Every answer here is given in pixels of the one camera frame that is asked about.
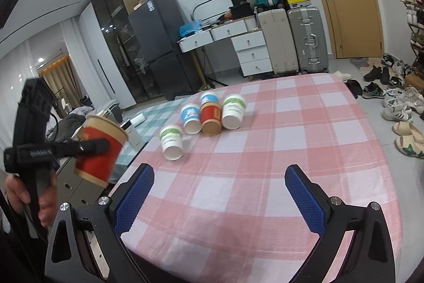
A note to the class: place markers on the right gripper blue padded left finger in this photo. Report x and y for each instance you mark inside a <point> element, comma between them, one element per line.
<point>85,243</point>

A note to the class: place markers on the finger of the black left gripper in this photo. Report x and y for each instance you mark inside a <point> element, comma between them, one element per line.
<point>52,150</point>

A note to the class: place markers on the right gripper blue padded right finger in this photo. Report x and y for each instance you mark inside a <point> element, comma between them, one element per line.
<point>369,257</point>

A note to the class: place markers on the red kraft paper cup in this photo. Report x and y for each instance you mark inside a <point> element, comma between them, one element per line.
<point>97,168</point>

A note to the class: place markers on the green white paper cup front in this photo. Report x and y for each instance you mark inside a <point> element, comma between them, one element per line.
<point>171,140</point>

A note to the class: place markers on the green white paper cup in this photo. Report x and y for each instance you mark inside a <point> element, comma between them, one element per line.
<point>171,140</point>
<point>233,110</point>

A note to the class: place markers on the blue white paper cup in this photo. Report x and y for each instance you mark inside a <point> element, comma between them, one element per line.
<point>191,118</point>

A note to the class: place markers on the red kraft cup lying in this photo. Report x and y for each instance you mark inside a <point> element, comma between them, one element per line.
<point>211,118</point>

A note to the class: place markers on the blue paper cup rear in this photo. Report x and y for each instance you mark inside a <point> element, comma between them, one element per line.
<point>209,96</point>

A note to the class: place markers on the green white paper cup right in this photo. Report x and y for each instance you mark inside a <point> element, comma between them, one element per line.
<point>233,110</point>

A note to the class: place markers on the green checkered rug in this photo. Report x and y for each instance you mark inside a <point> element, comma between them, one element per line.
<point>155,118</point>

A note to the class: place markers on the beige foam slipper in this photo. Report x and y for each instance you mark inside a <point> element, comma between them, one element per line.
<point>408,146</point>

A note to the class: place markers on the pink checkered tablecloth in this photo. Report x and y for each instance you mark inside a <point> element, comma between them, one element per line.
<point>222,212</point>

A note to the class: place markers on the dark glass cabinet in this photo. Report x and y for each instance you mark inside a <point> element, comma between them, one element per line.
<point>127,55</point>

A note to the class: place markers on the black refrigerator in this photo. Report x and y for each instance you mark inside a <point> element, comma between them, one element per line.
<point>156,25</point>

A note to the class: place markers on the white sneaker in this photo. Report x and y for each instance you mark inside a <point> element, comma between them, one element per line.
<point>395,110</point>

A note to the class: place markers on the blue plastic bag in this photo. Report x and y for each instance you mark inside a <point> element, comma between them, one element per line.
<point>190,28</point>

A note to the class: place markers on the black sneaker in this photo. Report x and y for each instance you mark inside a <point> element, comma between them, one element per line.
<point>374,74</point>

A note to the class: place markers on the white desk with drawers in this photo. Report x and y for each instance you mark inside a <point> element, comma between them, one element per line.
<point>247,39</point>

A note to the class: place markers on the beige suitcase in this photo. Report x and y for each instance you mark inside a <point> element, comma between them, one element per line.
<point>279,39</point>

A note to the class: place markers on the silver suitcase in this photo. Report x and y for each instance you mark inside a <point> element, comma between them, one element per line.
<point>309,38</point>

